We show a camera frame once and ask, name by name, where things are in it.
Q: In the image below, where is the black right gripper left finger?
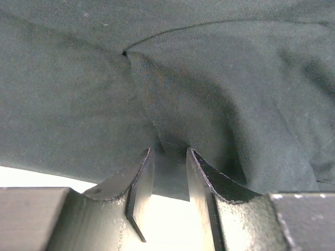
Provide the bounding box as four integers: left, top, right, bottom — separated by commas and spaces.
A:
83, 148, 154, 243

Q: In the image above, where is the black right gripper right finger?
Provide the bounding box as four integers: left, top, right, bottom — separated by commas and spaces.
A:
186, 147, 260, 250

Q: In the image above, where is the black t shirt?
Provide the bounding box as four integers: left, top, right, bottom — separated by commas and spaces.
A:
1, 1, 334, 200

